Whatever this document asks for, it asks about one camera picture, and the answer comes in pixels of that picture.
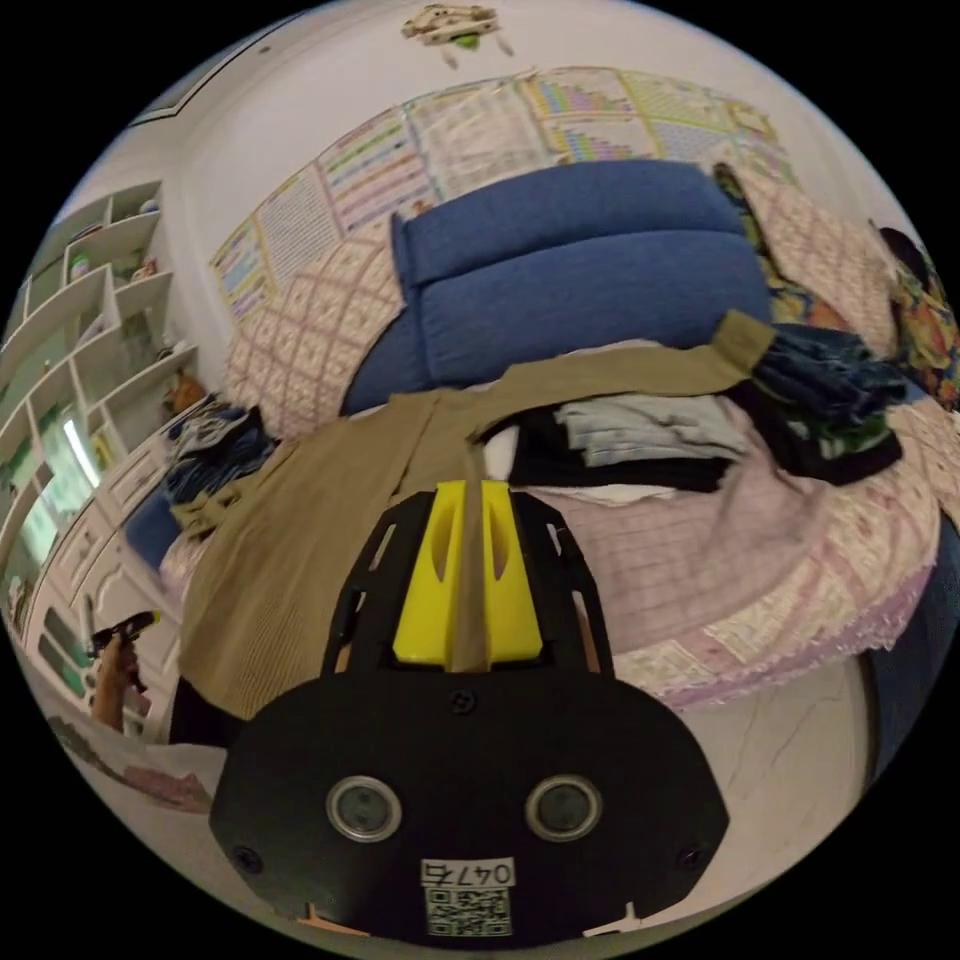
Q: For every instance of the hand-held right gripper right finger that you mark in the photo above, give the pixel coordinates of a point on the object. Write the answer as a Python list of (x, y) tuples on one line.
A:
[(514, 600)]

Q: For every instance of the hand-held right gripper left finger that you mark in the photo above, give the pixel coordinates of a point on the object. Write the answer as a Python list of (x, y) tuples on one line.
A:
[(431, 592)]

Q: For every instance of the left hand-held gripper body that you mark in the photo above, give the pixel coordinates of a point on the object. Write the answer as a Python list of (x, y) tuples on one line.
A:
[(118, 628)]

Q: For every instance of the khaki dress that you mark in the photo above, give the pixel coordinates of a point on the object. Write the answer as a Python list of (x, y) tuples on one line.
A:
[(315, 525)]

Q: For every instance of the person's left forearm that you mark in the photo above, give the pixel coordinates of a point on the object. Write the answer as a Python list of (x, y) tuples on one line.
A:
[(112, 709)]

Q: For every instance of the person's left hand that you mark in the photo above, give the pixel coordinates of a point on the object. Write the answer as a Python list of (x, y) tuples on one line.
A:
[(120, 664)]

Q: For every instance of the white cupboard with drawers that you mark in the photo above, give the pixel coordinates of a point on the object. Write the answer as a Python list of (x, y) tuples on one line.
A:
[(90, 555)]

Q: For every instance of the person's body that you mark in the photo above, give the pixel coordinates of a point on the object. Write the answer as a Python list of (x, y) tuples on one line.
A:
[(150, 765)]

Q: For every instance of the bed with pink patterned quilt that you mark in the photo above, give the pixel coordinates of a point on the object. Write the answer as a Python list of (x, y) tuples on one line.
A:
[(697, 555)]

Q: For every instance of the pile of clothes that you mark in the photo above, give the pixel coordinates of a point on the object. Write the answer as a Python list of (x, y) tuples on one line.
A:
[(214, 457), (675, 442)]

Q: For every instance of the large blue cushion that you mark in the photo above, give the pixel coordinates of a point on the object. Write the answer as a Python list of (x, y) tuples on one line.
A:
[(570, 270)]

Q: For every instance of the floral cloth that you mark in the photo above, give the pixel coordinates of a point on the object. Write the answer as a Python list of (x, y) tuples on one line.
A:
[(787, 289)]

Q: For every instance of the ceiling lamp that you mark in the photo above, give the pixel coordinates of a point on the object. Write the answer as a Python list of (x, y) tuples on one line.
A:
[(454, 26)]

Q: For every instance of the white wall shelf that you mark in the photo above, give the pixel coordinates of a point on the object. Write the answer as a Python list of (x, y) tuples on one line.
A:
[(82, 322)]

